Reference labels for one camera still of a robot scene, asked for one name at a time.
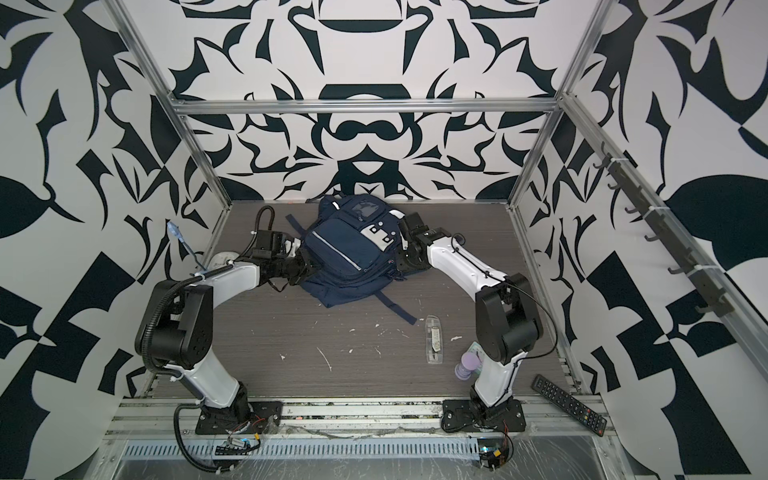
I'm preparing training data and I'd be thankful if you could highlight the navy blue student backpack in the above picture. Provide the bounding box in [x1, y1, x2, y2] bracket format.
[286, 194, 417, 325]

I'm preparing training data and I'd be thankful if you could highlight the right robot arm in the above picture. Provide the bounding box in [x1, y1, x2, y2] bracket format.
[398, 213, 545, 425]

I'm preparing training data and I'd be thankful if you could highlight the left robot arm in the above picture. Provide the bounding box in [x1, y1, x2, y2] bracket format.
[135, 205, 316, 429]

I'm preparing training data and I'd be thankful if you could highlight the white round alarm clock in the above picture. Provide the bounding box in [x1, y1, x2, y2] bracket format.
[208, 251, 239, 270]

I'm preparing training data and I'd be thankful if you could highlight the clear plastic pen box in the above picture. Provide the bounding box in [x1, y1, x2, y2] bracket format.
[425, 315, 444, 365]

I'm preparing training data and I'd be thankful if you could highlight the small green circuit board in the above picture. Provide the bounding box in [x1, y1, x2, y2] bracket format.
[478, 440, 514, 470]

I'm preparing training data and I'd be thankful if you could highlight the black remote control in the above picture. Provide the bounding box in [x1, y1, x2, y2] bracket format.
[531, 374, 607, 437]

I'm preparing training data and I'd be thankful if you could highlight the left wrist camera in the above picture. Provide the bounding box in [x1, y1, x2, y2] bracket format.
[253, 230, 301, 259]

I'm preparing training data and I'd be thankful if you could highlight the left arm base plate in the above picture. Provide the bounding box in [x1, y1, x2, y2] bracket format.
[195, 401, 283, 435]

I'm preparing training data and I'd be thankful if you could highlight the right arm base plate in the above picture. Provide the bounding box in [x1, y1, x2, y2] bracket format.
[440, 399, 527, 433]

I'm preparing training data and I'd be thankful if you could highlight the white slotted cable duct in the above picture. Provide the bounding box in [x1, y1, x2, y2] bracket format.
[122, 437, 481, 461]

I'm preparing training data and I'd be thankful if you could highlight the wall hook rack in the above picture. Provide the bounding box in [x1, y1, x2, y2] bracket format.
[596, 153, 736, 318]

